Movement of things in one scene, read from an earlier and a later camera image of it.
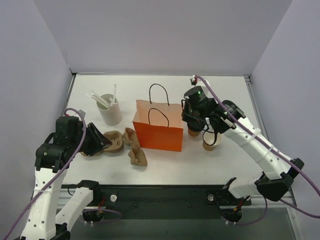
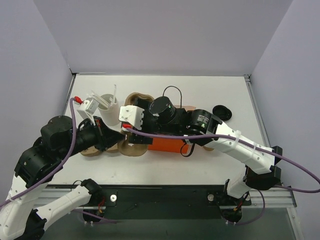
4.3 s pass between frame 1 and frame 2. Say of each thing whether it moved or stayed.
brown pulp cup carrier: moved
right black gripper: moved
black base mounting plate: stayed
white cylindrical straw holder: stayed
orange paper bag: moved
